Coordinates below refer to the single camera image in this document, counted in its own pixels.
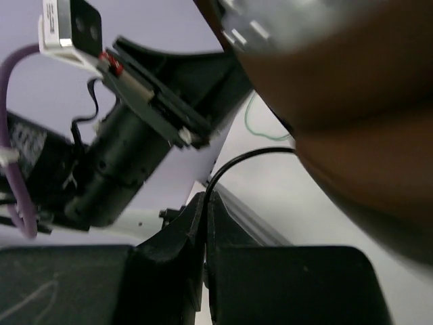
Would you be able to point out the brown silver headphones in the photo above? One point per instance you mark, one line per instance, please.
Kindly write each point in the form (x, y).
(354, 89)

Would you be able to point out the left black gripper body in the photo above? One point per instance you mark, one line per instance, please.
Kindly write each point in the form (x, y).
(186, 99)

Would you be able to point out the aluminium rail front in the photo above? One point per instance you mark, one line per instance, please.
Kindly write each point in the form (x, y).
(254, 225)

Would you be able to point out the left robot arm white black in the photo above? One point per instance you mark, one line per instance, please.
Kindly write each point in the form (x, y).
(79, 186)

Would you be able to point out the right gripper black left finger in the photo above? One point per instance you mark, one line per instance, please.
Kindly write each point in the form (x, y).
(156, 282)

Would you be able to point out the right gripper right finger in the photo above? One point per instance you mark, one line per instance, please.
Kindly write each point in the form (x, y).
(250, 283)

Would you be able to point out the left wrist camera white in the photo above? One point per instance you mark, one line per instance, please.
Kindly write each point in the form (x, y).
(70, 31)

